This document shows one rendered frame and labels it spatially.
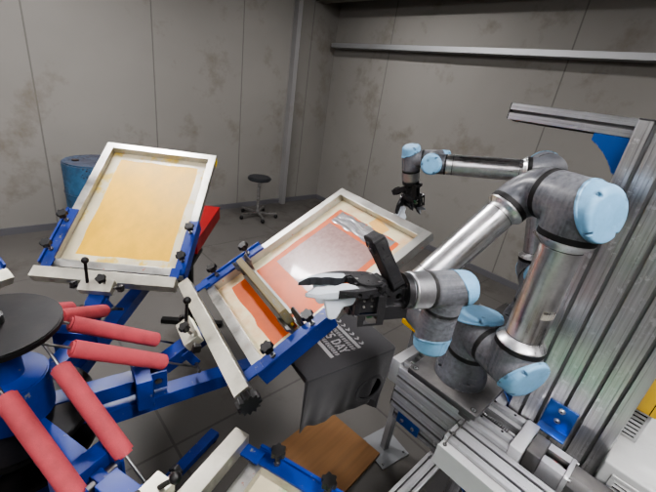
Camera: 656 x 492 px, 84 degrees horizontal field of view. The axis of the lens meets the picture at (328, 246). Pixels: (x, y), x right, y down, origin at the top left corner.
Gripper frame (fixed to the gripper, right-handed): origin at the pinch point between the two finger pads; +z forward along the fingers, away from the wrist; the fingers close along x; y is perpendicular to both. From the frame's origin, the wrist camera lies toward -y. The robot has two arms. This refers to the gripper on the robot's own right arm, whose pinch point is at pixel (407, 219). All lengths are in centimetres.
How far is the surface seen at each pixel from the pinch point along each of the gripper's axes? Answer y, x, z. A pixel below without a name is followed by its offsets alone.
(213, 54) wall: -430, 63, -55
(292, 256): -14, -54, 2
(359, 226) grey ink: -1.4, -26.1, -6.2
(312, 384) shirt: 22, -71, 37
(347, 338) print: 7, -44, 43
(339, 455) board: 4, -57, 136
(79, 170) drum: -322, -133, 19
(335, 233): -8.3, -34.5, -3.3
